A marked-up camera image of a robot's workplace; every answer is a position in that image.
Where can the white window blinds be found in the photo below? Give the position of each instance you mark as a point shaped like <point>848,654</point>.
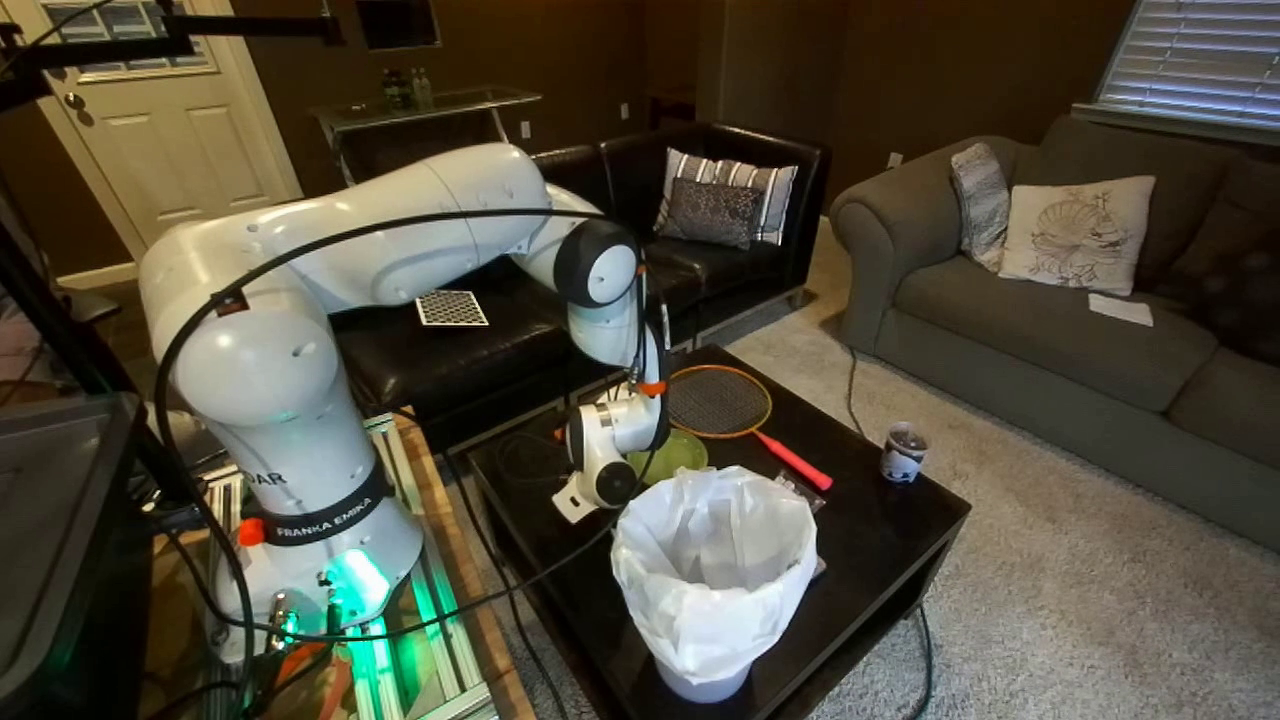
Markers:
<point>1201,67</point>

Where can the glass top console table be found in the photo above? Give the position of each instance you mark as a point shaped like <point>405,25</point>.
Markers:
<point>426,108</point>

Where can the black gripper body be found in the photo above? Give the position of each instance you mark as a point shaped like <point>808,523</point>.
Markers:
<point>649,472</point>

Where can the dark patterned throw pillow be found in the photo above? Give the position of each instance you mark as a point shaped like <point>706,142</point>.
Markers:
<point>1234,265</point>

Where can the white plastic trash bin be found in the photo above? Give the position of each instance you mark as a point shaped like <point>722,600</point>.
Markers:
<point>706,681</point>

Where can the white panel door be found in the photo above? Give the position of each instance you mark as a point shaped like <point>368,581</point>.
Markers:
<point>161,147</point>

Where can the white printed throw pillow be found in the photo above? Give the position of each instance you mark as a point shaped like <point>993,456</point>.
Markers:
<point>1076,235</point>

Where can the black equipment cabinet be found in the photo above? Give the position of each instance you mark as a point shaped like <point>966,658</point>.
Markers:
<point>65,562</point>

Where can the small dark bottle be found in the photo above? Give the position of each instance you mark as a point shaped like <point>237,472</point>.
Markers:
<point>399,88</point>
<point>421,88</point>

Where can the striped white throw pillow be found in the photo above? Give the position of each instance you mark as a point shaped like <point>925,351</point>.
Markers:
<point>727,166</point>
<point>981,204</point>

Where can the white lined trash bin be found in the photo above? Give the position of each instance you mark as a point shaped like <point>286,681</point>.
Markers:
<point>715,562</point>

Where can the black camera boom stand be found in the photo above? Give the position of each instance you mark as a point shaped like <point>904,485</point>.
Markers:
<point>240,25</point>

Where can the gray fabric sofa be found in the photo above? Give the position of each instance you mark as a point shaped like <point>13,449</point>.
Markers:
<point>1041,344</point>

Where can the dark drink can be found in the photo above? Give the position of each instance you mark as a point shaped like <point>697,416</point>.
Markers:
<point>904,456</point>

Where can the dark wall picture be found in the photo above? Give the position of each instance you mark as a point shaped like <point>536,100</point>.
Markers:
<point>399,25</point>

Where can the gray textured throw pillow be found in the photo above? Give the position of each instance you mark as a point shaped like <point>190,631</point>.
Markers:
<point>715,214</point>

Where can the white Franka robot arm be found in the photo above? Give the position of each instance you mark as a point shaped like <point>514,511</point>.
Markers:
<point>267,374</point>

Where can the orange badminton racket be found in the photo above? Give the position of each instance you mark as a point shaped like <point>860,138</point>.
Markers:
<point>716,401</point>

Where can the black leather loveseat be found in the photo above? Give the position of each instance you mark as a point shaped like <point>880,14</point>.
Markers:
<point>722,284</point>

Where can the white paper sheet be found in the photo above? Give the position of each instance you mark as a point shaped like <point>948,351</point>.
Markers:
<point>1123,311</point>

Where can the green plastic plate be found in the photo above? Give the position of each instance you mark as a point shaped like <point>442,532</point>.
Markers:
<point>681,453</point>

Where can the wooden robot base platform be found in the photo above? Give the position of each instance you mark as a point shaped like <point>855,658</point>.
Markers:
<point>445,666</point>

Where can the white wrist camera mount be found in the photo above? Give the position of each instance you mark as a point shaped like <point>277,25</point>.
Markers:
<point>574,499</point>

